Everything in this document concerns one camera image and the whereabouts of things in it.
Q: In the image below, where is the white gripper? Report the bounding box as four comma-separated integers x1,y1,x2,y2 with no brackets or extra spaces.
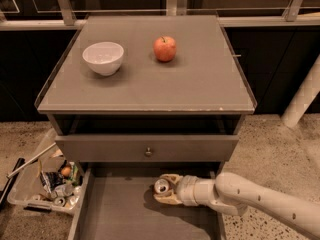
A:
153,174,216,206

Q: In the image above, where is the red coke can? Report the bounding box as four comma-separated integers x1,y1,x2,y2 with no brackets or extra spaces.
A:
154,179,170,194

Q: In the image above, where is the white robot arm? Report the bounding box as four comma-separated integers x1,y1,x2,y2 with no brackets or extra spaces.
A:
153,172,320,240

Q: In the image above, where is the round metal drawer knob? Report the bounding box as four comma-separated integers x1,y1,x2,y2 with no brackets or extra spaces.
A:
144,147,153,157

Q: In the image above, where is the open grey middle drawer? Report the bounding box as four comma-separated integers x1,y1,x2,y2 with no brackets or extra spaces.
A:
67,164,227,240

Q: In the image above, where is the grey drawer cabinet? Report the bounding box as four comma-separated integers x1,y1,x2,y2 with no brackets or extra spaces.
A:
34,14,258,240

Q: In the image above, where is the grey top drawer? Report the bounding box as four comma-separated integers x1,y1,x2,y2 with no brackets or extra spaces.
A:
55,134,239,162

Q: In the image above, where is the metal can in bin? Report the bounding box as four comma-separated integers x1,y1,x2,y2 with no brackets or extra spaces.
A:
53,197,66,207

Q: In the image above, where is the orange in bin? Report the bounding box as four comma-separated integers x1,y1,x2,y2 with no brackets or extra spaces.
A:
61,166,71,177

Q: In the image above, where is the clear plastic bin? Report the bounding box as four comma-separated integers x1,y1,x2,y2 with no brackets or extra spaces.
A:
8,130,82,214

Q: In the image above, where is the crumpled snack bag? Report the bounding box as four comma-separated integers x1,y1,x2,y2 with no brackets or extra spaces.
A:
40,172,64,193

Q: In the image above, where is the red apple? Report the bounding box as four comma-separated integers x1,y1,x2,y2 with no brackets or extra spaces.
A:
153,36,177,62

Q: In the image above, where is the white ceramic bowl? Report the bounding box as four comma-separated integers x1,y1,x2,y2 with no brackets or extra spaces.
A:
82,42,124,76

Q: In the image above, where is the white pillar leg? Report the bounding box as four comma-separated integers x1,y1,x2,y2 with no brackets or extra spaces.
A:
281,55,320,128

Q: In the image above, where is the metal window railing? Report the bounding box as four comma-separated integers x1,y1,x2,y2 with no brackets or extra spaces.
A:
0,0,320,31

